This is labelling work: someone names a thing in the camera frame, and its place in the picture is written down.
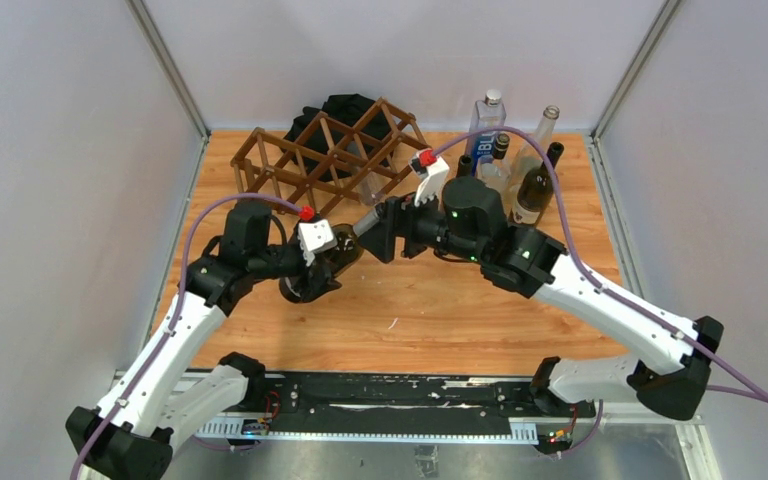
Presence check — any clear wine bottle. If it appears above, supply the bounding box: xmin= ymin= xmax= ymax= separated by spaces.
xmin=506 ymin=104 xmax=562 ymax=200

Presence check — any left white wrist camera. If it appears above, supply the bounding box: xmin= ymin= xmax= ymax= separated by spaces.
xmin=296 ymin=206 xmax=337 ymax=267

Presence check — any small clear liquor bottle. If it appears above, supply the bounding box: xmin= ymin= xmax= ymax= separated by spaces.
xmin=476 ymin=132 xmax=510 ymax=193

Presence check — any dark wine bottle silver cap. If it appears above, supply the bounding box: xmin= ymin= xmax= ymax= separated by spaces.
xmin=288 ymin=221 xmax=365 ymax=278

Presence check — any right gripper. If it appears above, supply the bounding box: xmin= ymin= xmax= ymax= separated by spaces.
xmin=355 ymin=184 xmax=485 ymax=267

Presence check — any black cloth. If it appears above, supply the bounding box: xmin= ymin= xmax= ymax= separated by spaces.
xmin=283 ymin=93 xmax=391 ymax=156

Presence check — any brown wooden wine rack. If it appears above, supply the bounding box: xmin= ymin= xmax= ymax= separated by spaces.
xmin=230 ymin=97 xmax=430 ymax=214

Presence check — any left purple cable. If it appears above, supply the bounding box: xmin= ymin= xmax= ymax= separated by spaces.
xmin=69 ymin=193 xmax=316 ymax=480

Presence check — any white slotted cable duct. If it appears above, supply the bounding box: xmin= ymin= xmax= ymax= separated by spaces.
xmin=194 ymin=414 xmax=540 ymax=446

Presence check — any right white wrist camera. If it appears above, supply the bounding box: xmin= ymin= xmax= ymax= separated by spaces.
xmin=409 ymin=149 xmax=450 ymax=207

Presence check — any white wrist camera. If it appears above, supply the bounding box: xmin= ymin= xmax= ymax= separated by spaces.
xmin=296 ymin=206 xmax=337 ymax=267
xmin=409 ymin=149 xmax=450 ymax=207

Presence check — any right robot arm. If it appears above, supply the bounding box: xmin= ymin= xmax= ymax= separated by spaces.
xmin=353 ymin=177 xmax=724 ymax=421

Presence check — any blue square water bottle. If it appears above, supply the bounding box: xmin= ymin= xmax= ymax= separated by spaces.
xmin=464 ymin=89 xmax=507 ymax=176

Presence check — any clear bottle in rack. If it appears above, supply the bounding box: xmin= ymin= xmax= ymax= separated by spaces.
xmin=354 ymin=135 xmax=383 ymax=206

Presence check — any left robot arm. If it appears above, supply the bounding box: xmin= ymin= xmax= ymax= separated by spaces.
xmin=66 ymin=194 xmax=339 ymax=479

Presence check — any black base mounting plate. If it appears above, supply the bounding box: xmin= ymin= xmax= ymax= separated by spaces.
xmin=222 ymin=372 xmax=596 ymax=431

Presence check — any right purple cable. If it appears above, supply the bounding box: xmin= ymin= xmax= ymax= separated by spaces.
xmin=418 ymin=126 xmax=768 ymax=458

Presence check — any purple cable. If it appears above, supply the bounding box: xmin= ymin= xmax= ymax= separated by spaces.
xmin=418 ymin=126 xmax=768 ymax=458
xmin=69 ymin=193 xmax=316 ymax=480

